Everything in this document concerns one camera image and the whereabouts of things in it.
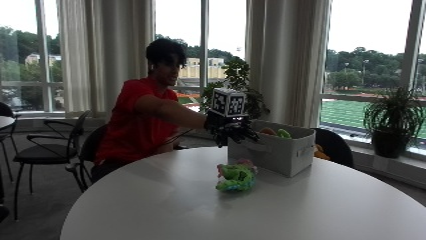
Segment leafy potted plant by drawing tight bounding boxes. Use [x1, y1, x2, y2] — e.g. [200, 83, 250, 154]
[200, 55, 272, 120]

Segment green round plush toy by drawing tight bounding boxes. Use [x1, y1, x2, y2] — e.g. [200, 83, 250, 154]
[276, 128, 293, 140]

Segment black rounded chair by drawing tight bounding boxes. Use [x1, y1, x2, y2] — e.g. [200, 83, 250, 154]
[311, 127, 355, 169]

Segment black cable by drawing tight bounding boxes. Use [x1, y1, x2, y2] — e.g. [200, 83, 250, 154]
[164, 128, 194, 147]

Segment the person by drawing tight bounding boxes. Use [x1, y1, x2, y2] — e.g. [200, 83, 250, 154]
[90, 37, 210, 184]

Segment potted grass plant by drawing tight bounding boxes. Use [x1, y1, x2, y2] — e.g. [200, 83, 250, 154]
[362, 87, 426, 159]

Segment white curtain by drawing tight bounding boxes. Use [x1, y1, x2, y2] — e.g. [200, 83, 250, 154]
[56, 0, 157, 118]
[245, 0, 333, 129]

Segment black chair with armrests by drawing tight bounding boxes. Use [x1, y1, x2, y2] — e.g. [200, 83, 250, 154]
[12, 109, 92, 221]

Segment grey fabric storage box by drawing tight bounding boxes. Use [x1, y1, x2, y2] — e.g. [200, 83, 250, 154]
[226, 119, 317, 178]

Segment white marker cube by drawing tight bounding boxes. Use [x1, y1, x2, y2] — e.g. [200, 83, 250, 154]
[209, 87, 248, 118]

